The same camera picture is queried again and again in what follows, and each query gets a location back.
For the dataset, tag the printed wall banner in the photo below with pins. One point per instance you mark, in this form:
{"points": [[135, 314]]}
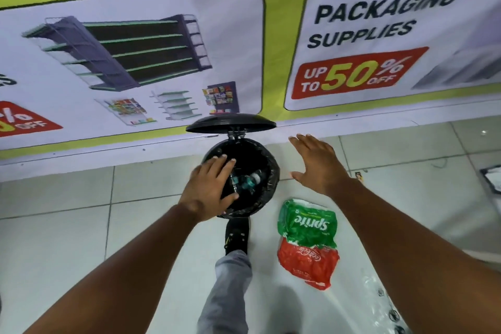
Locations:
{"points": [[156, 52]]}

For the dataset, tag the red plastic wrap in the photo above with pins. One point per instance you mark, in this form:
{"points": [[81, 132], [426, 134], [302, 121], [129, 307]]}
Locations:
{"points": [[309, 263]]}

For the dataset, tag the person's left hand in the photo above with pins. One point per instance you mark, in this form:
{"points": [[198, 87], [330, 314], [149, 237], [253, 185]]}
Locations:
{"points": [[203, 194]]}

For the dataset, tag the clear plastic bottle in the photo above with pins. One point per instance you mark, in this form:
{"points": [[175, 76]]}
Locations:
{"points": [[248, 181]]}

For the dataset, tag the black round pedal bin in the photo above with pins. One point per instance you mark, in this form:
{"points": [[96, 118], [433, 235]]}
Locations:
{"points": [[256, 161]]}

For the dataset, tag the person's right thumb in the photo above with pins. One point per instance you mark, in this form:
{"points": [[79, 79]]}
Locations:
{"points": [[299, 177]]}

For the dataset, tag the clear plastic wrap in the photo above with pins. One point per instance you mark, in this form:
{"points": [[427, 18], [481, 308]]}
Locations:
{"points": [[385, 306]]}

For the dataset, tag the black round bin lid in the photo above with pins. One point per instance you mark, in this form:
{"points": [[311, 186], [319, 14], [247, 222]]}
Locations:
{"points": [[231, 123]]}

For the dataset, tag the person's left forearm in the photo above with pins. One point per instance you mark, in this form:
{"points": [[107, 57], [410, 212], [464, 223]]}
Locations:
{"points": [[117, 279]]}

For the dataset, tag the person's grey trouser leg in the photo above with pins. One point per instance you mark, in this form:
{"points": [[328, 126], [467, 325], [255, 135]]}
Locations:
{"points": [[227, 294]]}

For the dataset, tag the person's left little finger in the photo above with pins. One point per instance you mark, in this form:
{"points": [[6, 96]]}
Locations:
{"points": [[200, 170]]}

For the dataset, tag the person's black shoe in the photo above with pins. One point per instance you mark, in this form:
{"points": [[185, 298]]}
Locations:
{"points": [[237, 234]]}

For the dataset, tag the black plastic bin liner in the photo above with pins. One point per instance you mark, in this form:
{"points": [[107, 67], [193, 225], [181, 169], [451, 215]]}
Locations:
{"points": [[270, 193]]}

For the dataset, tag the person's left middle finger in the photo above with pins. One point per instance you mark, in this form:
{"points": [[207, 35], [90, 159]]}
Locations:
{"points": [[218, 167]]}

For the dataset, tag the person's right middle finger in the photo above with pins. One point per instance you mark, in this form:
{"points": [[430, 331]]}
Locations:
{"points": [[306, 144]]}

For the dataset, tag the person's right little finger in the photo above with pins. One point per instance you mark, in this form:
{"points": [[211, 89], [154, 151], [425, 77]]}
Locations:
{"points": [[328, 149]]}

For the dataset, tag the person's right hand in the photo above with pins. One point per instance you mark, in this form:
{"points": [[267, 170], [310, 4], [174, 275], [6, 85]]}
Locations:
{"points": [[321, 169]]}

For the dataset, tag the white plastic sheet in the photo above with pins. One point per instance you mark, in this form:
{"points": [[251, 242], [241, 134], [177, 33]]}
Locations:
{"points": [[493, 179]]}

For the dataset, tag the person's right forearm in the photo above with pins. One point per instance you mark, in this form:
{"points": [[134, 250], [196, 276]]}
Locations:
{"points": [[415, 263]]}

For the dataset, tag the small paper scrap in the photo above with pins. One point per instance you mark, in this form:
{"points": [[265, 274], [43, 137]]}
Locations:
{"points": [[359, 177]]}

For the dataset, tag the person's left thumb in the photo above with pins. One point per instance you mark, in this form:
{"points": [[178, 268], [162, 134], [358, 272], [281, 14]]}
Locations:
{"points": [[230, 198]]}

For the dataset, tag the green plastic wrap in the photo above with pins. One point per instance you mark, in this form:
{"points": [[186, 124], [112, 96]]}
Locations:
{"points": [[309, 224]]}

